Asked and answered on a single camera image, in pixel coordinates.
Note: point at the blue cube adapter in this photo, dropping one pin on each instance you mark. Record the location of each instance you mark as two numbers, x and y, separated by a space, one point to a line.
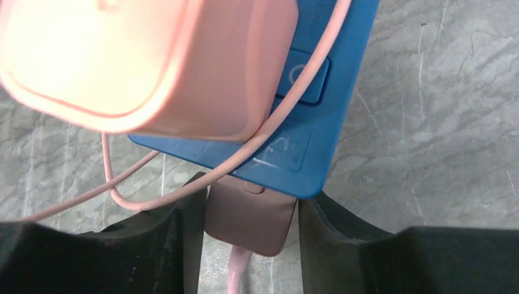
296 158

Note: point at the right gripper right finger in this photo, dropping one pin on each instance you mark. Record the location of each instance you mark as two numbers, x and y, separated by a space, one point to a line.
342 253

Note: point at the pink power strip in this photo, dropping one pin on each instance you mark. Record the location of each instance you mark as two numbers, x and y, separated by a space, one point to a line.
249 216

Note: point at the small pink charger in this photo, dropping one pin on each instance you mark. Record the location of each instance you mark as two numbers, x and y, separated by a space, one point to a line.
188 69

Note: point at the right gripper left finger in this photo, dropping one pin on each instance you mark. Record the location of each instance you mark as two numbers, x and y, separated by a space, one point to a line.
155 251

